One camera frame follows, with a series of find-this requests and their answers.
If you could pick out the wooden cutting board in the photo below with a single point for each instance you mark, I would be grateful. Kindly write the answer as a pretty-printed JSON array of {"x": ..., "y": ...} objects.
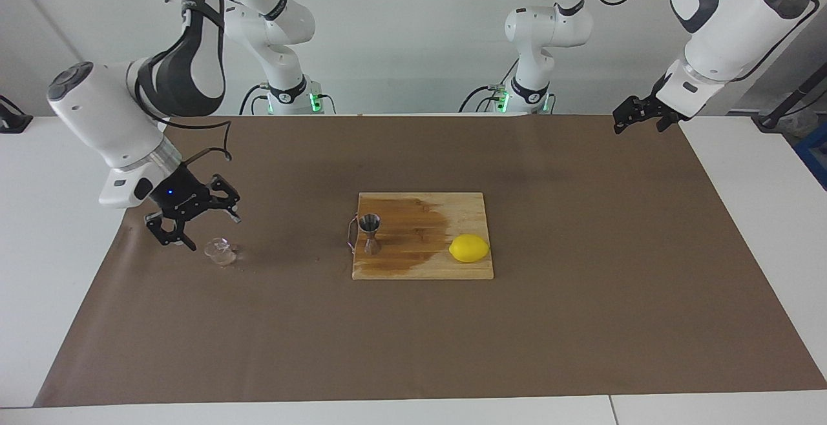
[{"x": 413, "y": 231}]

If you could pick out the steel double jigger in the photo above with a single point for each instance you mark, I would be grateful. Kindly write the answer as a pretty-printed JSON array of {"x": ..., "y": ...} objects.
[{"x": 370, "y": 221}]

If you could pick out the small clear glass cup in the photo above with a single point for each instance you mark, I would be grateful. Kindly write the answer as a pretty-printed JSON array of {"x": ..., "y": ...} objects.
[{"x": 219, "y": 252}]

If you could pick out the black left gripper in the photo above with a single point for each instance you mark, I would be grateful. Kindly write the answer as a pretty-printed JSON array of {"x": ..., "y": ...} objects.
[{"x": 659, "y": 110}]

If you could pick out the brown paper table mat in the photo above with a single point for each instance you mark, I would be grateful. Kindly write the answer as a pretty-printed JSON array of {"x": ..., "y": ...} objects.
[{"x": 258, "y": 334}]

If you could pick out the black stand pole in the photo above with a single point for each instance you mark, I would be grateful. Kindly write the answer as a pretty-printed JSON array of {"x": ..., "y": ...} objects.
[{"x": 791, "y": 99}]

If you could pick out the black table clamp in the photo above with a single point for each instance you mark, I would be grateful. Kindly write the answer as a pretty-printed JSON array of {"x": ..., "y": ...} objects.
[{"x": 13, "y": 121}]

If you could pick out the grey plastic bag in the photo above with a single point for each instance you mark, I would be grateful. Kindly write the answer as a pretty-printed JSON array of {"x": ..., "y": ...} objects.
[{"x": 791, "y": 124}]

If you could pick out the yellow lemon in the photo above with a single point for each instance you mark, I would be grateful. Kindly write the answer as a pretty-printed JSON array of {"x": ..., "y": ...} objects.
[{"x": 469, "y": 248}]

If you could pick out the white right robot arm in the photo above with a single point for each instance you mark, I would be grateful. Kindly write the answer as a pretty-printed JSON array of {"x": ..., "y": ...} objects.
[{"x": 103, "y": 115}]

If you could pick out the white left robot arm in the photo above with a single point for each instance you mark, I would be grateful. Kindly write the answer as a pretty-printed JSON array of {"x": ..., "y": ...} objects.
[{"x": 730, "y": 18}]

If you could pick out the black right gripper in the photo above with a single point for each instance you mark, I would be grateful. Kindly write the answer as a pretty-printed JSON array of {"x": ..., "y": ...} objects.
[{"x": 181, "y": 194}]

